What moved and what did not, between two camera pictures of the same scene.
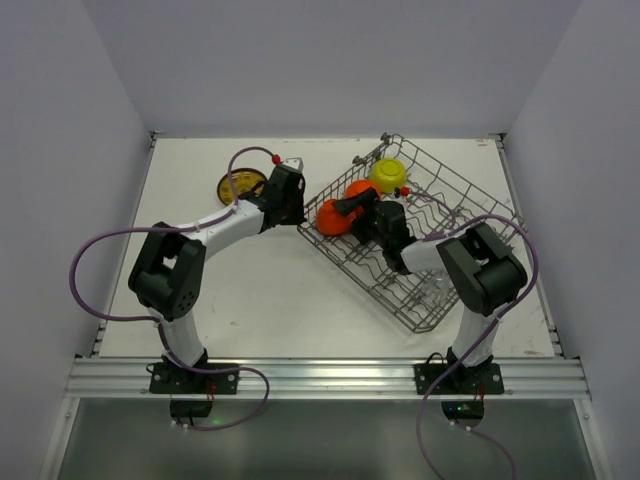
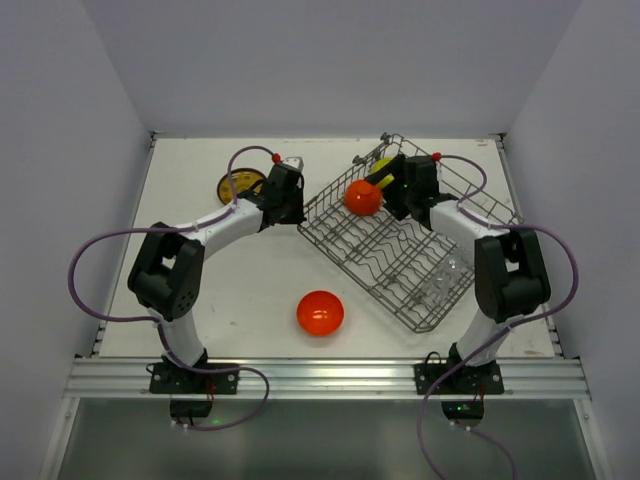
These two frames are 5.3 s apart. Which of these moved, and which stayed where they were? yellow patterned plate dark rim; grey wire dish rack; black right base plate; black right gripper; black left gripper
Moved: black right gripper
Stayed: black left gripper; yellow patterned plate dark rim; grey wire dish rack; black right base plate
